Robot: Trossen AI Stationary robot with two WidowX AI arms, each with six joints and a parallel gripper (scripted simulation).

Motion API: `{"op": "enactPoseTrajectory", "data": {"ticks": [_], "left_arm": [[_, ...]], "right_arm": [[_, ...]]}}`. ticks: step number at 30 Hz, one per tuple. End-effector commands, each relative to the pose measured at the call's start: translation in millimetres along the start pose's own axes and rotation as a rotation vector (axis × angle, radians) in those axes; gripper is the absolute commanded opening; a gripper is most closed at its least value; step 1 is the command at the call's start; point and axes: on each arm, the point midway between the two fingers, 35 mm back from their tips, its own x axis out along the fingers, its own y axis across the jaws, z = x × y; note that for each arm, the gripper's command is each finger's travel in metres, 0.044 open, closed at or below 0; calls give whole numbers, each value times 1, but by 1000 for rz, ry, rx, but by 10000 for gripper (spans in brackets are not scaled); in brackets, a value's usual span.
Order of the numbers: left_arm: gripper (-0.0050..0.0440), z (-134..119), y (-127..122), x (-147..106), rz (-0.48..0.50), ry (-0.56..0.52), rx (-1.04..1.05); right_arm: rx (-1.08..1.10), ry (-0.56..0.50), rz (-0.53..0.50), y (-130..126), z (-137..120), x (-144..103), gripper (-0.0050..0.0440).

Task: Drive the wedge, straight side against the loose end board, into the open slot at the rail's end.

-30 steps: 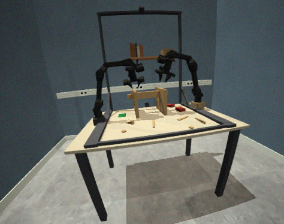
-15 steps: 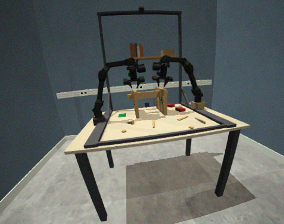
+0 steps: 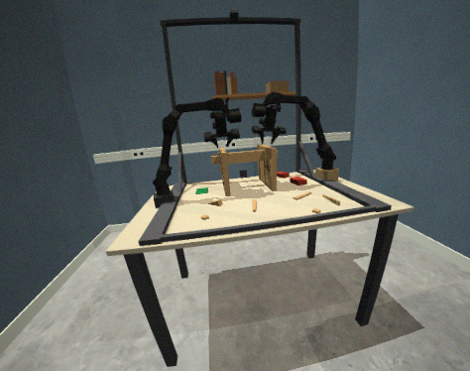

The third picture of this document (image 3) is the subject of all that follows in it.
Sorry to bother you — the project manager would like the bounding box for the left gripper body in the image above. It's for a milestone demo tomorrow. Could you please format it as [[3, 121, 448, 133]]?
[[252, 117, 287, 134]]

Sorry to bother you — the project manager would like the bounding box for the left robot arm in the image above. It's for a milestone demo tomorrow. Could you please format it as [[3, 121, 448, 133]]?
[[252, 92, 336, 171]]

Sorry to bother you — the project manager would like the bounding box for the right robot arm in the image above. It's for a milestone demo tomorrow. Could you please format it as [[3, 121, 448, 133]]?
[[153, 97, 241, 197]]

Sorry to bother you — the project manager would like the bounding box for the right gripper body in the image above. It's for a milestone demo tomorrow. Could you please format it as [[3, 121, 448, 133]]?
[[204, 125, 240, 143]]

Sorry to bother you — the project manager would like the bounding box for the tan wooden rail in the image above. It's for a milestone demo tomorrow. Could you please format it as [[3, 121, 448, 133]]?
[[211, 150, 265, 164]]

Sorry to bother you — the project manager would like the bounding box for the black metal overhead frame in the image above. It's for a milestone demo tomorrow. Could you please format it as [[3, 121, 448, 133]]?
[[161, 17, 315, 191]]

